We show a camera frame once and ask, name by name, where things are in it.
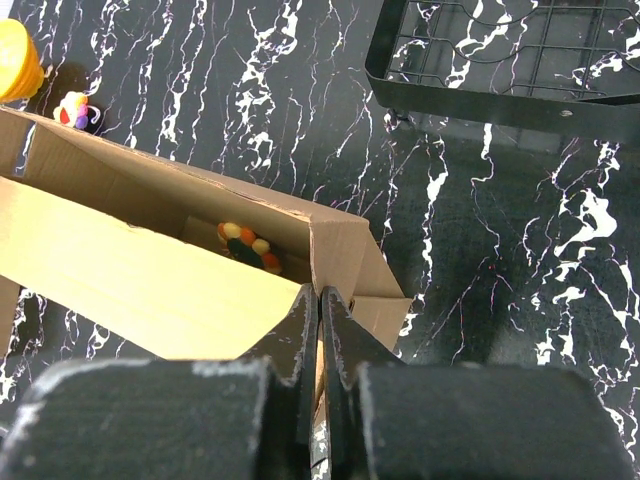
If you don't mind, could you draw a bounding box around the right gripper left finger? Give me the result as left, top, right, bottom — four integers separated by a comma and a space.
1, 285, 318, 479

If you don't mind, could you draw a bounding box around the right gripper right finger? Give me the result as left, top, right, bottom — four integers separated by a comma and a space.
320, 287, 635, 479

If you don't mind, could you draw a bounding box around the brown cardboard box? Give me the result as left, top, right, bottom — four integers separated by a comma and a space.
1, 108, 410, 360

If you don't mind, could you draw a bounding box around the orange plush flower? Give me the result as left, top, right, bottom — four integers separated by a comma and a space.
217, 222, 282, 275

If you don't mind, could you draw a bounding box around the rainbow plush flower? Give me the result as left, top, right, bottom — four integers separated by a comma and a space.
53, 91, 102, 131

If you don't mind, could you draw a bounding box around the orange bowl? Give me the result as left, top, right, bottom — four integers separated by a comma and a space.
1, 19, 44, 104

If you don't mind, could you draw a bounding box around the black wire dish rack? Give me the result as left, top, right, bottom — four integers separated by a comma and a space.
365, 1, 639, 144

